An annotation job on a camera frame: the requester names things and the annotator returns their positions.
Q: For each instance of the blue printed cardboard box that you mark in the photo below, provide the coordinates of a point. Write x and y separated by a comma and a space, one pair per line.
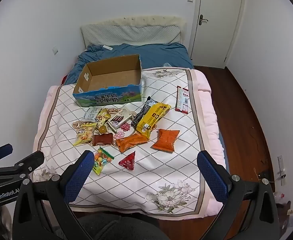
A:
106, 98

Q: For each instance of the white floral printed blanket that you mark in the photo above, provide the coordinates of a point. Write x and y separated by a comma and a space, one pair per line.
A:
161, 170

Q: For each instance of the white chocolate stick box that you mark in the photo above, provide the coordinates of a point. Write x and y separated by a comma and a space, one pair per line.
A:
120, 120

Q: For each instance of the long orange snack packet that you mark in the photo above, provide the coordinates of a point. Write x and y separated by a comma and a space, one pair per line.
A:
131, 142

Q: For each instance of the white door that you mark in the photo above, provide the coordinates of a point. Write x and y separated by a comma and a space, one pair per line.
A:
221, 22

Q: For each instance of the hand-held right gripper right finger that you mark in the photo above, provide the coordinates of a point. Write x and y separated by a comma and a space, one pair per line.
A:
211, 177

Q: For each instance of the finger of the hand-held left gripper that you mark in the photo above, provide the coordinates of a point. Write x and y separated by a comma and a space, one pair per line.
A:
29, 161
2, 152

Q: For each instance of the large yellow snack packet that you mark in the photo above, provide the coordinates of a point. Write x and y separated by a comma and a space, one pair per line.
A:
152, 118

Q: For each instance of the white wall outlet plate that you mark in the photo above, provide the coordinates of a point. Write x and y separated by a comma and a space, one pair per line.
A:
281, 170

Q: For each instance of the grey dotted pillow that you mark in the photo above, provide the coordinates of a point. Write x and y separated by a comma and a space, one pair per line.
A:
129, 33

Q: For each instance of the red white snack bar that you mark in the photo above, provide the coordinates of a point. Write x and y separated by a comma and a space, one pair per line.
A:
182, 100

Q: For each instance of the yellow clear snack packet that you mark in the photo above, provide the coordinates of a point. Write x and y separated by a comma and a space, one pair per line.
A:
85, 136

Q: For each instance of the brown snack packet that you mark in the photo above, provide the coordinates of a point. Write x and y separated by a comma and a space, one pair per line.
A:
102, 139

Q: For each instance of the white wall socket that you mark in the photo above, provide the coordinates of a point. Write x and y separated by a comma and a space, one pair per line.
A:
55, 51

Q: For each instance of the blue bedsheet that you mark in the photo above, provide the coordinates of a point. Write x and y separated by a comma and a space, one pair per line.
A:
156, 55

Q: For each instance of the yellow cartoon snack packet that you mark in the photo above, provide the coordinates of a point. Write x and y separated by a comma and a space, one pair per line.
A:
103, 117

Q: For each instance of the white remote control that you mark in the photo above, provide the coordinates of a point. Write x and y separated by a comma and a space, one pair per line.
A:
107, 47

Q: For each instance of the clear plastic wrapper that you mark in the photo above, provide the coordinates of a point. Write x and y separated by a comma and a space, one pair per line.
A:
167, 65

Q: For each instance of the black snack packet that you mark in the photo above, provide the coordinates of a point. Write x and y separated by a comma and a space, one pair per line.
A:
142, 111

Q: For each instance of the black power adapter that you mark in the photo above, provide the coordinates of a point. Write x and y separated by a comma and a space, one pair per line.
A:
264, 174

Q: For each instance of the red triangular snack packet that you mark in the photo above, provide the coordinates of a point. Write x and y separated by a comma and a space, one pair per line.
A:
128, 161

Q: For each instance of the square orange snack packet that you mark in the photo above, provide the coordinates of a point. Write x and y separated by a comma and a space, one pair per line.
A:
165, 140

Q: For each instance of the clear pastry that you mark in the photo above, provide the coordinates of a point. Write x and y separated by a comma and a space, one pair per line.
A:
102, 130

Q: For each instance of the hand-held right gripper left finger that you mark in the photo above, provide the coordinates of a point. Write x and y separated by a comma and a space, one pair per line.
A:
78, 176

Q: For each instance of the white snack packet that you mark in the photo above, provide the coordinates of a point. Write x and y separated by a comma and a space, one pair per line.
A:
90, 115

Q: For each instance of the green candy packet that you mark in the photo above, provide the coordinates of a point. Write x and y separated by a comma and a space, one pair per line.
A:
101, 161

